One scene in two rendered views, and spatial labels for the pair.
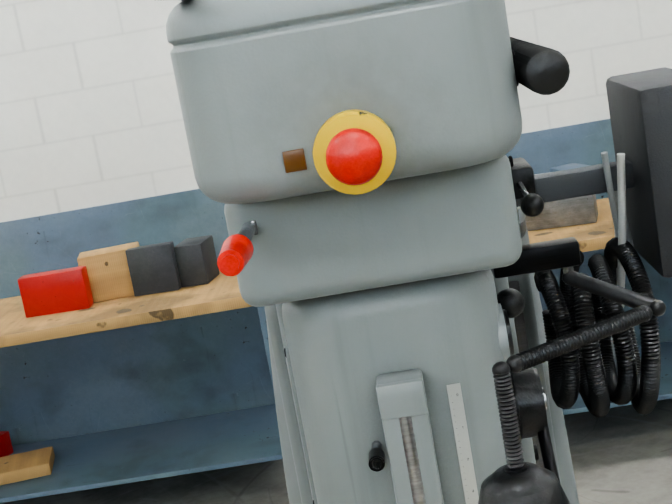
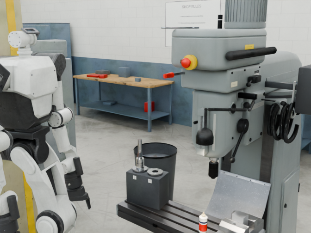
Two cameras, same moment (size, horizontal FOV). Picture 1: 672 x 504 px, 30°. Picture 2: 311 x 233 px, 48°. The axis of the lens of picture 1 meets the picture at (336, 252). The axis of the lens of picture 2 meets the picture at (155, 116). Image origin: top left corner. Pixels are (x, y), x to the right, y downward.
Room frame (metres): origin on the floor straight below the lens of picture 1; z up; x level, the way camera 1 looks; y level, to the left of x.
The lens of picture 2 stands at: (-0.32, -0.72, 1.89)
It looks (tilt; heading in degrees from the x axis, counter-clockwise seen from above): 14 degrees down; 35
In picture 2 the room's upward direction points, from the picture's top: straight up
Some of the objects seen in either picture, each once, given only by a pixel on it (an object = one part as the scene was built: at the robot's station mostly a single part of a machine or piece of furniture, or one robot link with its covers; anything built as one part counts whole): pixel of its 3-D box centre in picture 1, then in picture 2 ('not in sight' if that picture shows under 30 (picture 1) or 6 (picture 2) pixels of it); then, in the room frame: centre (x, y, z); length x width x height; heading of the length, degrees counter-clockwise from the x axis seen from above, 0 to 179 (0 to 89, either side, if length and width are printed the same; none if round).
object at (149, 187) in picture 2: not in sight; (147, 185); (1.18, 0.39, 1.00); 0.22 x 0.12 x 0.20; 96
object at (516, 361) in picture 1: (589, 334); (229, 109); (0.95, -0.18, 1.58); 0.17 x 0.01 x 0.01; 122
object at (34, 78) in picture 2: not in sight; (16, 87); (0.59, 0.68, 1.63); 0.34 x 0.30 x 0.36; 18
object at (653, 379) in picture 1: (575, 334); (277, 120); (1.39, -0.26, 1.45); 0.18 x 0.16 x 0.21; 176
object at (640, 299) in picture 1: (610, 291); (251, 105); (1.07, -0.23, 1.58); 0.17 x 0.01 x 0.01; 14
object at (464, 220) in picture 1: (374, 199); (222, 75); (1.18, -0.04, 1.68); 0.34 x 0.24 x 0.10; 176
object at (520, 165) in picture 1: (514, 188); (251, 81); (1.19, -0.18, 1.66); 0.12 x 0.04 x 0.04; 176
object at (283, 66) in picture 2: not in sight; (261, 70); (1.64, -0.07, 1.66); 0.80 x 0.23 x 0.20; 176
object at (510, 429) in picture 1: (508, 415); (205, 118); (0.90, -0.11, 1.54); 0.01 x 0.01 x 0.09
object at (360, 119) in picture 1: (354, 151); (189, 62); (0.91, -0.03, 1.76); 0.06 x 0.02 x 0.06; 86
